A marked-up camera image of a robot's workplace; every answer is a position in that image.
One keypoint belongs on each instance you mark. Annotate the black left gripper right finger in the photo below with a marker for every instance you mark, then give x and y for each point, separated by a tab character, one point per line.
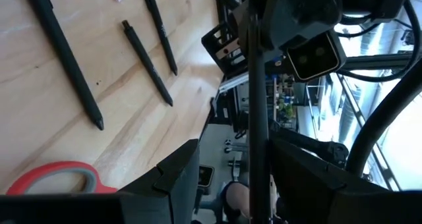
306	194

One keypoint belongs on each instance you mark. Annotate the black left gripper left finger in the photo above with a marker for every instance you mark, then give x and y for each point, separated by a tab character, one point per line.
158	197

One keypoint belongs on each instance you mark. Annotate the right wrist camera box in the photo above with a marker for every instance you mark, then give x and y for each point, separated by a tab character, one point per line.
314	57

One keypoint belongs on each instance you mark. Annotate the black aluminium cell frame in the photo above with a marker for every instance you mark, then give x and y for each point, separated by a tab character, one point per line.
379	62

